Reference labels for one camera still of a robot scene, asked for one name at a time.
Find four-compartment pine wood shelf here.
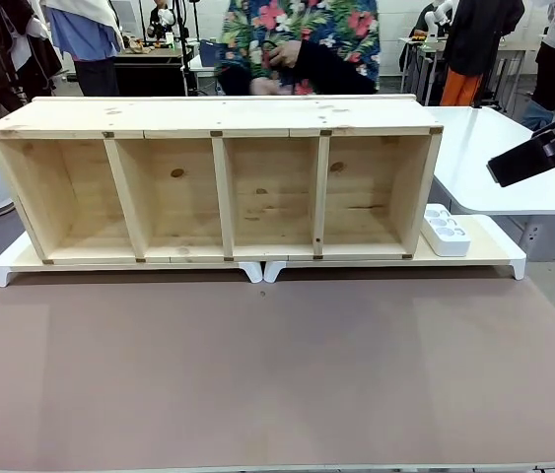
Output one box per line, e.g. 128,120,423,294
0,95,446,266

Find person's right hand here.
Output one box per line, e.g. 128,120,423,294
248,75,286,96

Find white three-socket power strip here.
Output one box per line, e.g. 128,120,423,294
422,203,473,258

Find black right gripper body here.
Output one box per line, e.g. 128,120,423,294
486,105,555,189

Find black tripod stand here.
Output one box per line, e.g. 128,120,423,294
172,0,199,98

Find distant bystander in black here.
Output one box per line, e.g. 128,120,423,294
146,0,175,43

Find dark background workbench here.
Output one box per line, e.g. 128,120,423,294
112,46,185,98

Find bystander black top orange trousers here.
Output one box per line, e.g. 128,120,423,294
440,0,525,107

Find white background desk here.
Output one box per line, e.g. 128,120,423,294
398,34,451,105

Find person's left forearm black sleeve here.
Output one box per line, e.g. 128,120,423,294
292,38,378,96

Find bystander blue shirt white shawl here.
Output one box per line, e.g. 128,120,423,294
41,0,126,98

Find person in floral shirt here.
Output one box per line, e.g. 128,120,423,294
213,0,382,97

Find white wood-top desk riser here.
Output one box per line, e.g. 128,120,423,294
0,231,263,288
262,214,527,285

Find white side table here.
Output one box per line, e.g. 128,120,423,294
424,105,555,262

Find person's right forearm black sleeve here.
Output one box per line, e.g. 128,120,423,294
214,62,258,96

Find person's left hand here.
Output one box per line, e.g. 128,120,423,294
269,40,304,70

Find bystander black and white jacket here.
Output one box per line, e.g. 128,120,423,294
0,0,65,103

